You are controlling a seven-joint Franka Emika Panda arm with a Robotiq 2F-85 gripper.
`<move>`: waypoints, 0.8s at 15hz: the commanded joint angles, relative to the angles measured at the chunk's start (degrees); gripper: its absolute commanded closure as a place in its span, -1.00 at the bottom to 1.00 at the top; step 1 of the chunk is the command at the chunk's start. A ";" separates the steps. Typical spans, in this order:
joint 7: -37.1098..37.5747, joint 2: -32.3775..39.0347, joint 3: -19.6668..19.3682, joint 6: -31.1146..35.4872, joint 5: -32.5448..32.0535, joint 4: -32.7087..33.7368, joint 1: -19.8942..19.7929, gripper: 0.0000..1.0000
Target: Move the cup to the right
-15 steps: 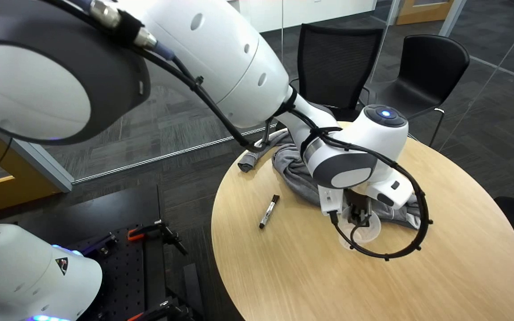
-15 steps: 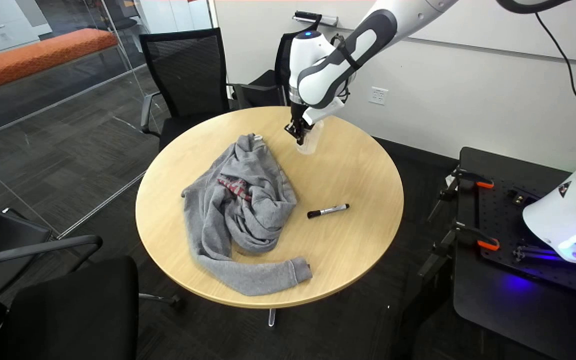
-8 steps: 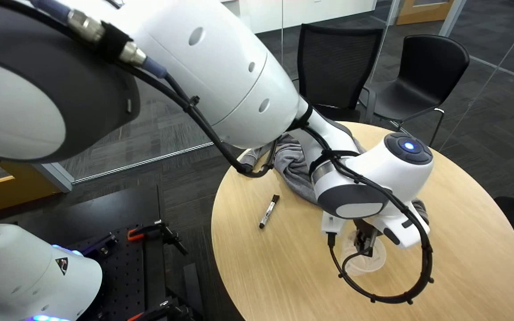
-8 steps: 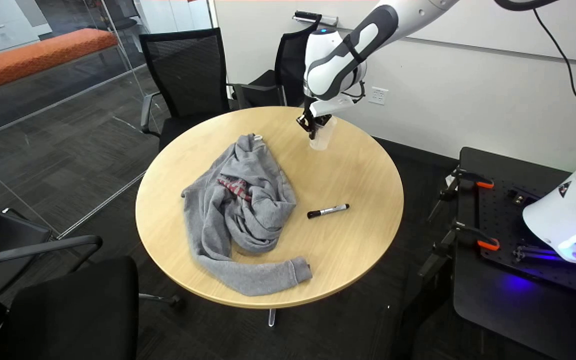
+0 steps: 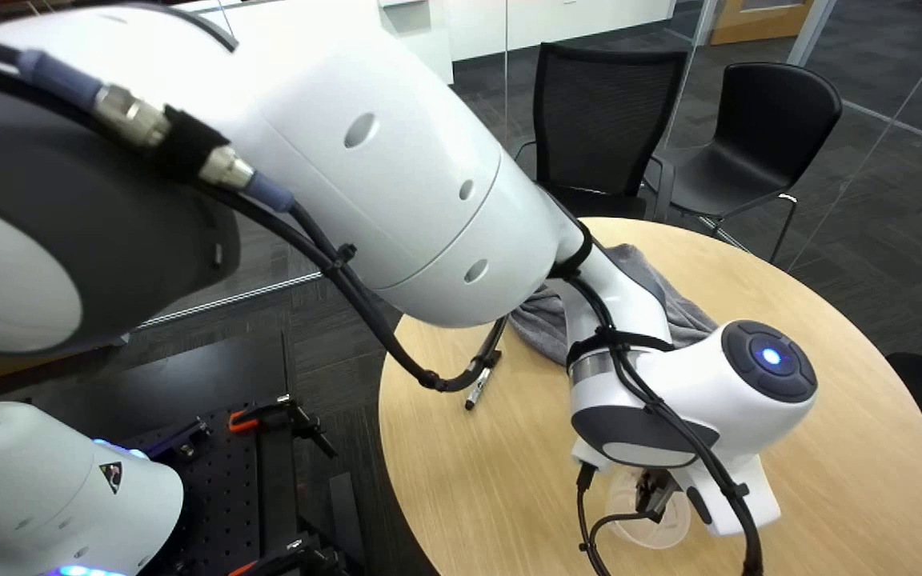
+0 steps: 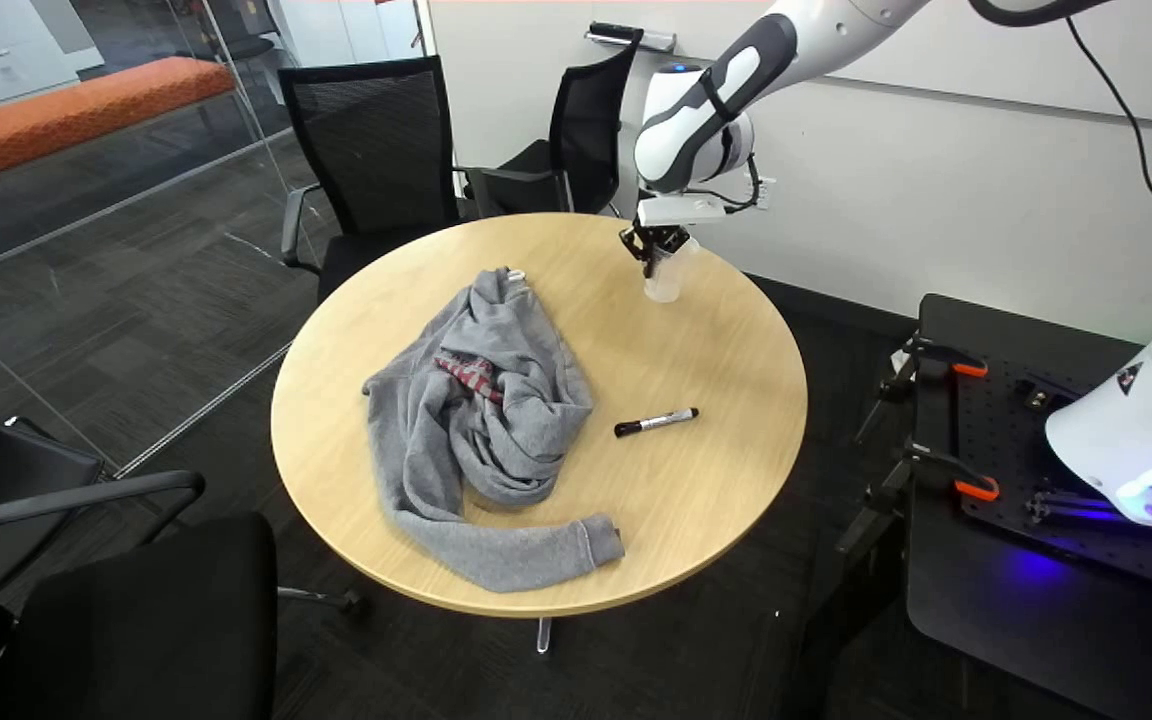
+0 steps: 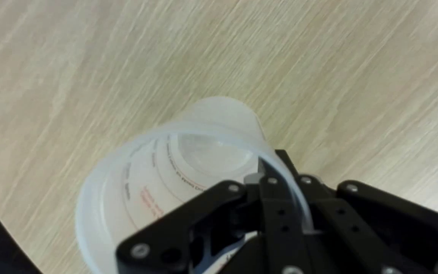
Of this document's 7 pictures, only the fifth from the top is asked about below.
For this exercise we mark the black and orange clamp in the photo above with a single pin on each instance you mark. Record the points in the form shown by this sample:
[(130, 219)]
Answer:
[(293, 556), (293, 416)]

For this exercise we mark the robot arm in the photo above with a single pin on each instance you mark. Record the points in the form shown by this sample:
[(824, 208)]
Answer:
[(397, 160)]

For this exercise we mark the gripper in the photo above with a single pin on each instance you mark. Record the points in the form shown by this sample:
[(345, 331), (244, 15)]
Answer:
[(655, 492)]

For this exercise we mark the clear plastic cup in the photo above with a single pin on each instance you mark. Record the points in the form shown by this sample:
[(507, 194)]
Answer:
[(625, 524)]

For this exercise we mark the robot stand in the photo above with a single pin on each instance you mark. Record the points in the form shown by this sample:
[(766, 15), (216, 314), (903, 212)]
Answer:
[(225, 496)]

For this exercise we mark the black mesh office chair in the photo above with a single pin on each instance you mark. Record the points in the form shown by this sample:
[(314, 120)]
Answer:
[(605, 120)]

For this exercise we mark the grey cloth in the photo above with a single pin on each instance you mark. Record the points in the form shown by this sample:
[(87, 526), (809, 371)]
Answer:
[(537, 320)]

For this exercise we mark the black plastic chair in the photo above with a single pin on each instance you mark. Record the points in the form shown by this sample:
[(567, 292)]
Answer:
[(757, 136)]

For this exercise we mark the wooden door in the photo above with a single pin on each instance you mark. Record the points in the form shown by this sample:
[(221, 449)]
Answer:
[(757, 20)]

